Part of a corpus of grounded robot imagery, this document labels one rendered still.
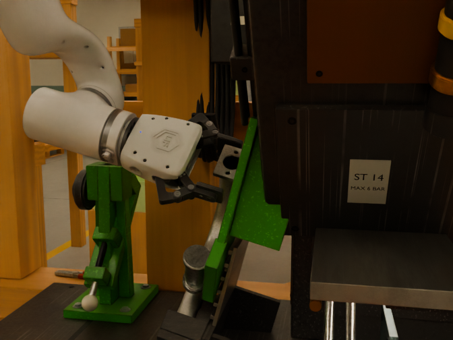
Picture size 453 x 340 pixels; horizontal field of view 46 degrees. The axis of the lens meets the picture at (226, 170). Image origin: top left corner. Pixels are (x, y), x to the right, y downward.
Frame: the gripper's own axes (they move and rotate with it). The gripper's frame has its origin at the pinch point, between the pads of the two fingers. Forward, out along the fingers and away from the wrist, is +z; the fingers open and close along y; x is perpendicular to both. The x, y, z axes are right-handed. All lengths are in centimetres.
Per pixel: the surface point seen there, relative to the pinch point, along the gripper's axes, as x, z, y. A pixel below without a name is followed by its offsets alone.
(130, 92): 734, -357, 587
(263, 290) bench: 42.6, 10.0, 1.3
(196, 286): 5.2, 1.4, -16.6
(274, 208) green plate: -6.0, 8.8, -7.5
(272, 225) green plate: -4.4, 9.1, -9.1
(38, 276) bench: 51, -40, -9
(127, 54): 735, -405, 682
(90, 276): 22.0, -18.7, -14.6
